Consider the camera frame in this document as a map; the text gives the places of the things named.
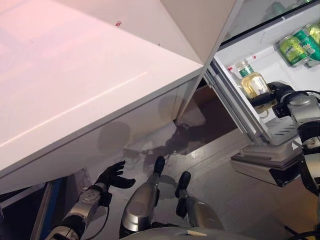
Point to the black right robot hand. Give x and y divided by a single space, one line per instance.
280 90

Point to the silver robot leg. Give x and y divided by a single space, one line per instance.
197 207
141 200

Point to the small red counter sticker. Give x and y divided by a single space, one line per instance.
117 23

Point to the dark green drink can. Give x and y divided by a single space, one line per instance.
303 41

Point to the stainless steel fridge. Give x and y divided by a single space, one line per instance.
255 17

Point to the lime green drink can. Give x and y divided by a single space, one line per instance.
292 50
315 32

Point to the silver right robot leg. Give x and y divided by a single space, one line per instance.
197 207

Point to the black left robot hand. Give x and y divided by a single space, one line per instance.
112 177

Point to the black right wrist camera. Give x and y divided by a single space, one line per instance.
281 111

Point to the yellow tea bottle green label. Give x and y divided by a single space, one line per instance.
250 85

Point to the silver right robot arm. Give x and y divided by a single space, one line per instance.
306 106

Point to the silver left robot leg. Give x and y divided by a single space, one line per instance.
141 200

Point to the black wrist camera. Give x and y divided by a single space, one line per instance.
281 111
107 199

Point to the grey robot torso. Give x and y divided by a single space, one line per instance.
185 232

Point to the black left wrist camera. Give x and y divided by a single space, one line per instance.
107 199

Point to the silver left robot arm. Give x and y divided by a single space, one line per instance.
82 207

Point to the white counter cabinet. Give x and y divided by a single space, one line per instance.
75 75

